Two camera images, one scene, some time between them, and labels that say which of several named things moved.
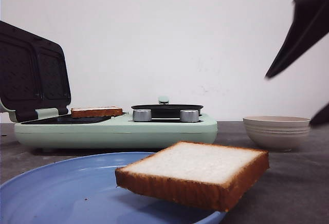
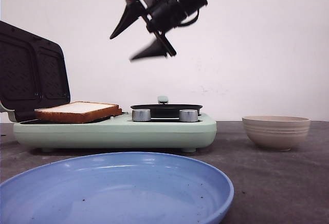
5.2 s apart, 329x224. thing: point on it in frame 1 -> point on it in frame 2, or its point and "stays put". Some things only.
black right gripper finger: (311, 23) -> (134, 11)
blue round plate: (83, 189) stays put
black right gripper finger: (322, 117) -> (154, 49)
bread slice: (205, 175) -> (76, 112)
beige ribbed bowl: (280, 133) stays put
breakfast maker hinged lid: (34, 73) stays put
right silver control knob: (189, 115) stays put
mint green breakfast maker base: (122, 133) stays put
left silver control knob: (142, 115) stays put
